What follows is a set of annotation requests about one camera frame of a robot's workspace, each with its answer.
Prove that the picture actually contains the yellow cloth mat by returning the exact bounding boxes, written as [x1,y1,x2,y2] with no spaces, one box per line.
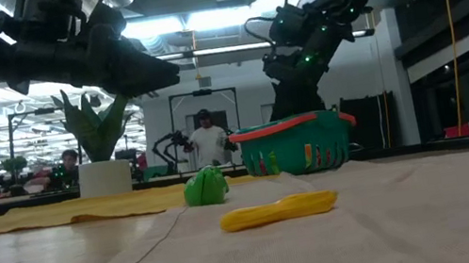
[0,163,283,240]

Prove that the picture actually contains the green toy pea pod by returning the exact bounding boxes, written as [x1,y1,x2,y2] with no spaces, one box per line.
[179,162,232,210]

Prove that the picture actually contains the pale pink cloth mat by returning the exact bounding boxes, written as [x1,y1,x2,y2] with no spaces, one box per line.
[0,140,469,263]

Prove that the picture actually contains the red box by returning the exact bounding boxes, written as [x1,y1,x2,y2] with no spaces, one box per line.
[442,123,469,141]

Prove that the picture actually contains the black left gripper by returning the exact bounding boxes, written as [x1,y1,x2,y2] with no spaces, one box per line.
[0,0,186,119]

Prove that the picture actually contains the green plant in white pot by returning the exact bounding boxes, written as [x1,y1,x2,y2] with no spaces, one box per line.
[49,77,151,204]

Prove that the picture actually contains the person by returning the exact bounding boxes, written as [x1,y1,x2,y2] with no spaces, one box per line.
[21,147,84,197]
[177,104,237,173]

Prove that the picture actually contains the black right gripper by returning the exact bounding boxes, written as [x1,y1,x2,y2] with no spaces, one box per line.
[251,0,367,123]

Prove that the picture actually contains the teal basket with orange rim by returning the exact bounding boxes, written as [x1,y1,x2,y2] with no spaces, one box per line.
[226,104,365,187]

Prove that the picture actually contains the small background green plant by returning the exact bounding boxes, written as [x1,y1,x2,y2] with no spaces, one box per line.
[0,154,32,190]

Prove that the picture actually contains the long ceiling light bar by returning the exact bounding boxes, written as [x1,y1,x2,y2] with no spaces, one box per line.
[154,17,377,73]

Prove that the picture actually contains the yellow hanging cord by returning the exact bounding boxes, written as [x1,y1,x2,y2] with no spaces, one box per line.
[435,0,469,138]

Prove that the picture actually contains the yellow toy corn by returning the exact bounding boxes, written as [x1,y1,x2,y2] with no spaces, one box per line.
[216,186,343,236]

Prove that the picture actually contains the black background rig frame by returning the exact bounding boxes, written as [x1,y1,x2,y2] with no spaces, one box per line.
[165,84,251,176]

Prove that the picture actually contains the black background cabinet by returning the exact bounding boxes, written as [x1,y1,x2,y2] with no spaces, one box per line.
[337,89,404,156]

